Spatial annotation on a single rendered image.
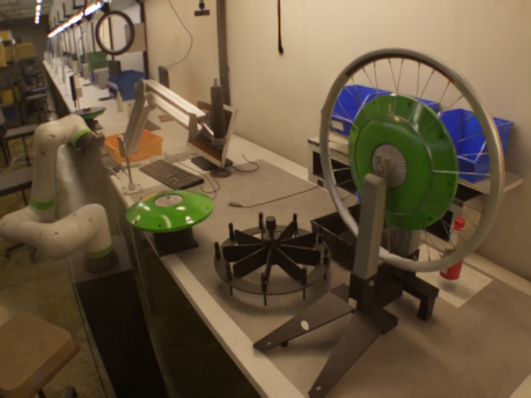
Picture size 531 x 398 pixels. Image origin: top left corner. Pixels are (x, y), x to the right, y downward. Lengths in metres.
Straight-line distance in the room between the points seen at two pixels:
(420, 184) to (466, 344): 0.47
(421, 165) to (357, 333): 0.42
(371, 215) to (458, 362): 0.44
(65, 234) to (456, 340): 1.29
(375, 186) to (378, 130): 0.13
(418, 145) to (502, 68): 0.61
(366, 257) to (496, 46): 0.81
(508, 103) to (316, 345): 0.94
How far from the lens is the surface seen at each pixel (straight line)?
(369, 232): 0.94
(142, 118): 1.77
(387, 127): 0.91
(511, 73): 1.40
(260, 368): 1.02
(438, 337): 1.14
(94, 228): 1.60
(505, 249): 1.53
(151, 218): 1.38
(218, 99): 1.29
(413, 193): 0.91
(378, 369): 1.03
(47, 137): 1.68
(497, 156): 0.81
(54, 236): 1.53
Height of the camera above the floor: 1.67
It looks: 25 degrees down
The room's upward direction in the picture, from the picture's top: 2 degrees counter-clockwise
